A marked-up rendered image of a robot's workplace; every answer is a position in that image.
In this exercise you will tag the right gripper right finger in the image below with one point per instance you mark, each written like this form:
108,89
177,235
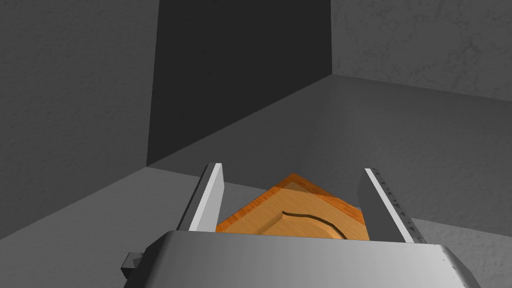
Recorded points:
384,214

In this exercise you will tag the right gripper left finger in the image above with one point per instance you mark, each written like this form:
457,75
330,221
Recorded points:
208,202

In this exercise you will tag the orange wooden cupboard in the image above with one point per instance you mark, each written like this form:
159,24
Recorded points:
304,216

